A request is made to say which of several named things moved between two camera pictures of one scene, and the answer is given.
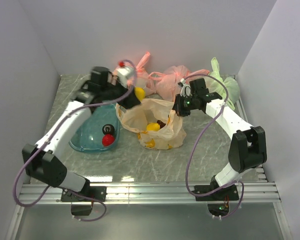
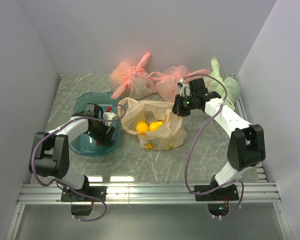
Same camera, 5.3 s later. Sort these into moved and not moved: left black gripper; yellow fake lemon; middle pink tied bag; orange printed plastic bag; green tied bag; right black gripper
Moved: yellow fake lemon; left black gripper
Not moved: right black gripper; green tied bag; middle pink tied bag; orange printed plastic bag
